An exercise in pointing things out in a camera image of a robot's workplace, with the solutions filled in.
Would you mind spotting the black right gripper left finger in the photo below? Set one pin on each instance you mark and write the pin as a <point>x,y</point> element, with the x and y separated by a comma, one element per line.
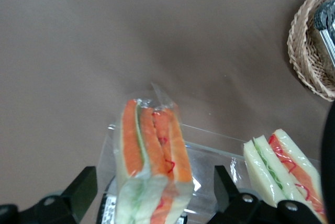
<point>78,195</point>

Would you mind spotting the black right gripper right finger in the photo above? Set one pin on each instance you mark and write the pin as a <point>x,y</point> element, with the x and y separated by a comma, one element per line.
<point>227,200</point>

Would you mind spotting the sandwich with orange filling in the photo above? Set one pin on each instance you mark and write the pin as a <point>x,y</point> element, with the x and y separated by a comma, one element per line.
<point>154,156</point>

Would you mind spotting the wrapped sandwich with white bread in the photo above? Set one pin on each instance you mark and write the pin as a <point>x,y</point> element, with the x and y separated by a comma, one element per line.
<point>277,163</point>

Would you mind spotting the clear plastic container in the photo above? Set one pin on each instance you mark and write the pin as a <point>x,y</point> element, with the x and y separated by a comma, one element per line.
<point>209,161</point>

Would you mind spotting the black rounded object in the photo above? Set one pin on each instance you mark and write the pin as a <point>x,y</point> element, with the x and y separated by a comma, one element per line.
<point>329,161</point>

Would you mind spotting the light wicker cutlery basket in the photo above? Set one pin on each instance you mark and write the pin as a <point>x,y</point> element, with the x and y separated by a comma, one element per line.
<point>301,59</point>

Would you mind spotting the metal cutlery bundle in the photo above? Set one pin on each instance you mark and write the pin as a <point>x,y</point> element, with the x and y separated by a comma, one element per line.
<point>325,22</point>

